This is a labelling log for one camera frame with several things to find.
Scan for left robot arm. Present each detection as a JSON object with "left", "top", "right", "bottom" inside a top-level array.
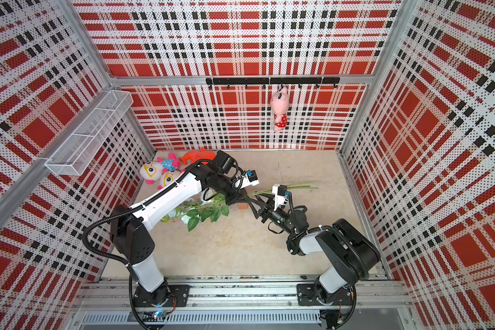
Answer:
[{"left": 81, "top": 151, "right": 259, "bottom": 305}]

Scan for black hook rail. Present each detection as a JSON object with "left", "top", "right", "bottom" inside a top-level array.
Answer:
[{"left": 206, "top": 76, "right": 341, "bottom": 88}]

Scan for white fish plush pink fins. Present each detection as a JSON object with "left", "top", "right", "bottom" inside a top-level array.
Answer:
[{"left": 158, "top": 170, "right": 182, "bottom": 191}]

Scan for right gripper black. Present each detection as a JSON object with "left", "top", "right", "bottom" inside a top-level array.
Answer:
[{"left": 247, "top": 193, "right": 295, "bottom": 237}]

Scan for red whale plush toy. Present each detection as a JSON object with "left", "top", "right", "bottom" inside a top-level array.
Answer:
[{"left": 179, "top": 148, "right": 216, "bottom": 165}]

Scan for white wire mesh basket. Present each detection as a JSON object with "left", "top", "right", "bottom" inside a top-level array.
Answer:
[{"left": 45, "top": 89, "right": 133, "bottom": 176}]

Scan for artificial flower bouquet green stems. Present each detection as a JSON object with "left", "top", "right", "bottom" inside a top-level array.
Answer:
[{"left": 160, "top": 182, "right": 315, "bottom": 231}]

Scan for pink hanging plush doll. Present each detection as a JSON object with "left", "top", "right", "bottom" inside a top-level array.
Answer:
[{"left": 270, "top": 87, "right": 290, "bottom": 131}]

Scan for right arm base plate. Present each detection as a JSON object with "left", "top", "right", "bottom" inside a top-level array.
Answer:
[{"left": 296, "top": 283, "right": 353, "bottom": 306}]

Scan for white fish plush blue fins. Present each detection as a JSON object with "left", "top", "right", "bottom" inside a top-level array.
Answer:
[{"left": 140, "top": 153, "right": 180, "bottom": 185}]

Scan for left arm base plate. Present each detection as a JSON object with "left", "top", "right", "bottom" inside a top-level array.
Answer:
[{"left": 132, "top": 283, "right": 191, "bottom": 308}]

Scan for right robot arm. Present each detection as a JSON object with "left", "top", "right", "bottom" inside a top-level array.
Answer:
[{"left": 242, "top": 184, "right": 381, "bottom": 305}]

